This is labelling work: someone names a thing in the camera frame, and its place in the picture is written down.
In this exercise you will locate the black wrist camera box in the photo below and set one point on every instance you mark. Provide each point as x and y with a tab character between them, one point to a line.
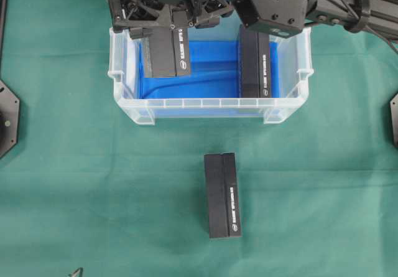
281	18

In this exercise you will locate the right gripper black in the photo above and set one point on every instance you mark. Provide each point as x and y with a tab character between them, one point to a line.
141	17

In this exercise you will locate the clear plastic storage case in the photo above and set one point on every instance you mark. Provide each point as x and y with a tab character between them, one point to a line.
294	64

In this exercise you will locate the blue plastic liner sheet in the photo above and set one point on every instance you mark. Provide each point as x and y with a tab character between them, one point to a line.
216	72

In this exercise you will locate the black frame rail left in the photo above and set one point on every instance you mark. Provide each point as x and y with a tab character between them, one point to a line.
2	23

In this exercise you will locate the black RealSense D415 box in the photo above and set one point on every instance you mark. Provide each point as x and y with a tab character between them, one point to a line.
222	195

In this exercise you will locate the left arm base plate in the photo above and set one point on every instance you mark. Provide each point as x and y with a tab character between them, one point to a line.
10	109

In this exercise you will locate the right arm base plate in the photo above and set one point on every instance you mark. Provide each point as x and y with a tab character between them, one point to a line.
389	120

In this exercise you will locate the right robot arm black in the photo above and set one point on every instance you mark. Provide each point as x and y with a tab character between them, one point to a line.
378	17

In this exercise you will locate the black pointed tip bottom edge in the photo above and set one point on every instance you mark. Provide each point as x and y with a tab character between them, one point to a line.
76	269

